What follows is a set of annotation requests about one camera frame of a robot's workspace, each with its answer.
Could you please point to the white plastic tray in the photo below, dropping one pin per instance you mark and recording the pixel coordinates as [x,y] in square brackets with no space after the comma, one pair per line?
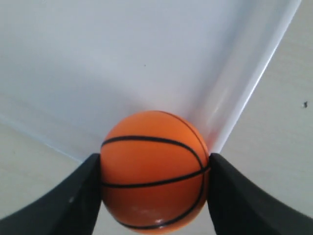
[71,69]

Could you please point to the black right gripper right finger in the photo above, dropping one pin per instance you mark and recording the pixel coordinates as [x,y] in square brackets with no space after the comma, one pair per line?
[239,207]

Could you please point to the small orange basketball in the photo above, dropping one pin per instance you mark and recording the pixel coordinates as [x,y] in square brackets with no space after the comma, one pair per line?
[154,172]

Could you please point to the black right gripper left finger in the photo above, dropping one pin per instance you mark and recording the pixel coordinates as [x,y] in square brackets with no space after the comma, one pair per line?
[71,208]

